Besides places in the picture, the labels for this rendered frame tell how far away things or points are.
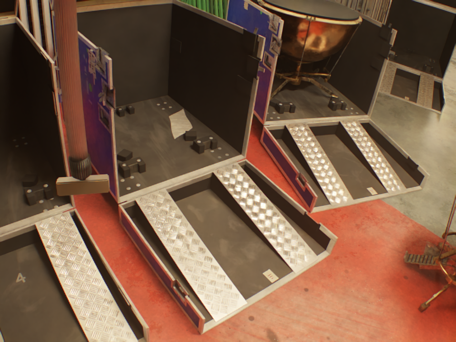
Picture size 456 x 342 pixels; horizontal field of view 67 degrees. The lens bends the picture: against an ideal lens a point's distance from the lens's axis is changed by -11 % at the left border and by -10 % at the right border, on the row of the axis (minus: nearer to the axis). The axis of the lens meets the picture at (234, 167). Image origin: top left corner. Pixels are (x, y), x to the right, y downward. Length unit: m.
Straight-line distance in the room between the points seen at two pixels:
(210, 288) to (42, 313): 0.78
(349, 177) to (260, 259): 1.06
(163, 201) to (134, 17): 1.32
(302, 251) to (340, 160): 1.03
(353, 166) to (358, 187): 0.25
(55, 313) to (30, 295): 0.17
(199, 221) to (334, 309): 0.87
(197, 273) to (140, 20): 1.75
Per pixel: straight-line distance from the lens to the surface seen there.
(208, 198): 2.30
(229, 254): 2.02
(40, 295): 1.92
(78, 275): 1.85
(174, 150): 2.43
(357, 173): 2.87
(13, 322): 1.88
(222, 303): 1.82
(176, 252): 1.91
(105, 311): 1.77
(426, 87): 4.99
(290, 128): 2.88
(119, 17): 2.70
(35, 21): 3.44
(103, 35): 2.70
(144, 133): 2.60
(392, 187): 2.87
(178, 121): 2.74
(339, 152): 3.03
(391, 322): 2.05
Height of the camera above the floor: 1.54
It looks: 36 degrees down
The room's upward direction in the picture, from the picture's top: 9 degrees clockwise
